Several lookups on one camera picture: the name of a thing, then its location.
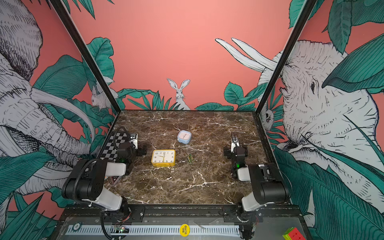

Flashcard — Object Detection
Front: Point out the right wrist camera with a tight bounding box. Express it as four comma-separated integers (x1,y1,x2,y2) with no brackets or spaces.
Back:
231,137,240,153

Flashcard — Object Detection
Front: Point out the checkerboard calibration card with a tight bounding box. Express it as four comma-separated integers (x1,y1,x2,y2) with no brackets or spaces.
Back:
100,132,128,162

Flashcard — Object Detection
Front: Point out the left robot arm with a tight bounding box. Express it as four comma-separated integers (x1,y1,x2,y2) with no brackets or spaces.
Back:
62,141,147,212

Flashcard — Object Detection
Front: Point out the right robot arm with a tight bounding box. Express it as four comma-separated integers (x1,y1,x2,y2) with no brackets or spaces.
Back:
223,146,290,212

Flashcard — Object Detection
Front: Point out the blue alarm clock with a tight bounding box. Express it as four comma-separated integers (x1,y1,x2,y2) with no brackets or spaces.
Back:
177,130,192,145

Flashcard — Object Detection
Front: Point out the white slotted cable duct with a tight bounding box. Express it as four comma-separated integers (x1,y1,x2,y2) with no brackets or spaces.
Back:
65,224,241,237

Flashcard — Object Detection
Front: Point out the small circuit board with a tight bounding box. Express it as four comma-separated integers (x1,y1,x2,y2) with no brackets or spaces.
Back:
114,226,130,234

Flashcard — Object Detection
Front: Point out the yellow big blind chip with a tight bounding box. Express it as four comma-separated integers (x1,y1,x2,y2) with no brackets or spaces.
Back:
180,224,191,237

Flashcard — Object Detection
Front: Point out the yellow alarm clock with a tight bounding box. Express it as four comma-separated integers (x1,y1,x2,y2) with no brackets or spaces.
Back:
151,150,176,167

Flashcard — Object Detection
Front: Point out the colourful puzzle cube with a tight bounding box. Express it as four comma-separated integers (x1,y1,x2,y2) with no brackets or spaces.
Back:
283,227,306,240

